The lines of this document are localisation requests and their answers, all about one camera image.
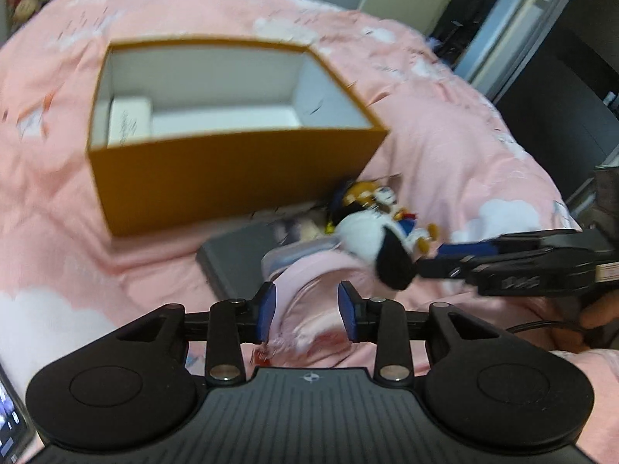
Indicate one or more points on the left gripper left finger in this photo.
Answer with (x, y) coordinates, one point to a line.
(225, 327)

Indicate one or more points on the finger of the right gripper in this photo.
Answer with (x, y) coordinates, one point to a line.
(477, 249)
(449, 267)

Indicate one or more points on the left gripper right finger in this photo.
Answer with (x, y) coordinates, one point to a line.
(388, 325)

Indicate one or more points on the pink packaged item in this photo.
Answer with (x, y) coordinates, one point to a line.
(307, 330)

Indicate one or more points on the right hand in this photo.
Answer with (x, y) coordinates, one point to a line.
(601, 312)

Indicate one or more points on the orange cardboard box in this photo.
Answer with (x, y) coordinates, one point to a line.
(184, 131)

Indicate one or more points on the smartphone screen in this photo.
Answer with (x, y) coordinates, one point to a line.
(16, 431)

